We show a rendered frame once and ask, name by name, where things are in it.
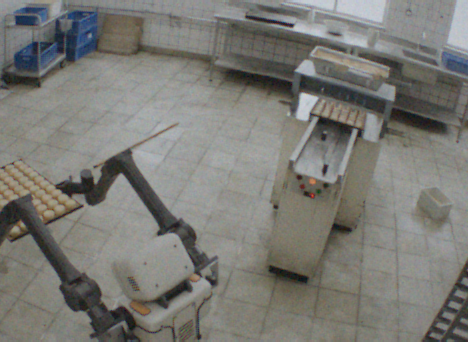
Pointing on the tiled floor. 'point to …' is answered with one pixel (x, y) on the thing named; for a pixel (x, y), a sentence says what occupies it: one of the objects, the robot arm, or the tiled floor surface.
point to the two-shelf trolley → (38, 46)
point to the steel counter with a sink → (422, 57)
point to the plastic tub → (435, 202)
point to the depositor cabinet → (368, 153)
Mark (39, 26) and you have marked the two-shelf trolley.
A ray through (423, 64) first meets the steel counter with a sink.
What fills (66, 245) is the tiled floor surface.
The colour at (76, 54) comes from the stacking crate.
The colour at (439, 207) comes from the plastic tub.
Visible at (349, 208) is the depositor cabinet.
